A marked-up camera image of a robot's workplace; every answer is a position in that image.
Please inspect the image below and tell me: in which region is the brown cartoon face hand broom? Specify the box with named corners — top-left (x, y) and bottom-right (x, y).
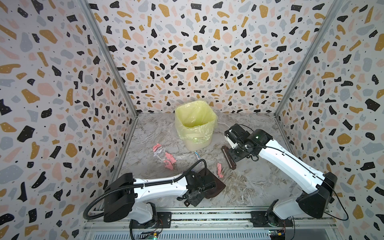
top-left (221, 146), bottom-right (237, 170)

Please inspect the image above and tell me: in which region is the dark brown plastic dustpan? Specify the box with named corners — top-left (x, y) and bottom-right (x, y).
top-left (199, 169), bottom-right (226, 199)

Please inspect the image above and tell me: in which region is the cream bin with green bag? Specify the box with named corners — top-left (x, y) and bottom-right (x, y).
top-left (175, 101), bottom-right (218, 152)

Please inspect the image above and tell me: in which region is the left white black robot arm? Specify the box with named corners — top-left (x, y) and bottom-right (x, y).
top-left (103, 169), bottom-right (226, 229)

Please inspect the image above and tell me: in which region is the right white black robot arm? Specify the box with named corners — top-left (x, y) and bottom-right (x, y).
top-left (222, 124), bottom-right (338, 227)

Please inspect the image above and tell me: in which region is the white blue paper scrap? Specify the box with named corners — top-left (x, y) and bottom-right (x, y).
top-left (195, 152), bottom-right (201, 160)

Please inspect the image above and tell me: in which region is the pink paper scrap front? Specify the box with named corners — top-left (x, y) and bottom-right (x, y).
top-left (217, 163), bottom-right (224, 179)

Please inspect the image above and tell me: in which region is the pink paper scrap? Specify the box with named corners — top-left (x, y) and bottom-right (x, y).
top-left (217, 163), bottom-right (224, 179)
top-left (165, 152), bottom-right (176, 165)
top-left (164, 160), bottom-right (174, 171)

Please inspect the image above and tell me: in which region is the pink paper scrap upper left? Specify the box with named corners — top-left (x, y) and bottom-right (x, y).
top-left (165, 152), bottom-right (176, 165)

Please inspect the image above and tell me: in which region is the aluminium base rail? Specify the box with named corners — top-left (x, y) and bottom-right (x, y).
top-left (83, 207), bottom-right (343, 240)

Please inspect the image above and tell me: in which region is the black corrugated cable conduit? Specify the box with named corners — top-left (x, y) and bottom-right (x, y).
top-left (83, 158), bottom-right (208, 221)

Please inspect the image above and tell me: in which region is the right aluminium corner post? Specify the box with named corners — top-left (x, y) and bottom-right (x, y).
top-left (274, 0), bottom-right (344, 119)

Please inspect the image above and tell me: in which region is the aluminium corner post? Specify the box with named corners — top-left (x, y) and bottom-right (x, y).
top-left (78, 0), bottom-right (138, 119)
top-left (274, 0), bottom-right (344, 119)

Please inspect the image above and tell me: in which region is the left aluminium corner post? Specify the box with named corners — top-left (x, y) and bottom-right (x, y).
top-left (78, 0), bottom-right (138, 119)

